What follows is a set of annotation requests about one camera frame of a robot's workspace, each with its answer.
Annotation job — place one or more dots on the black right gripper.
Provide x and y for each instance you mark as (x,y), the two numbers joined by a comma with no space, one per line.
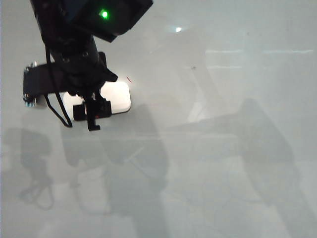
(81,72)

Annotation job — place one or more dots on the white rectangular whiteboard eraser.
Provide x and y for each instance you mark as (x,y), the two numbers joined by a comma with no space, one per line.
(117,98)

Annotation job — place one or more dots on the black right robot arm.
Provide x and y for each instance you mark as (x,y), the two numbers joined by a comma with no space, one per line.
(74,19)

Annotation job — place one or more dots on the grey glossy whiteboard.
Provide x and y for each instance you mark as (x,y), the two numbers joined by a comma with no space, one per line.
(210,148)

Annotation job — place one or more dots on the red marker handwriting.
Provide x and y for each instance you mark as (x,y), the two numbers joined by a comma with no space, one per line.
(129,79)

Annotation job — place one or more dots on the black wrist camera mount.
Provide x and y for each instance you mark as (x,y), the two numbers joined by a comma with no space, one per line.
(37,81)

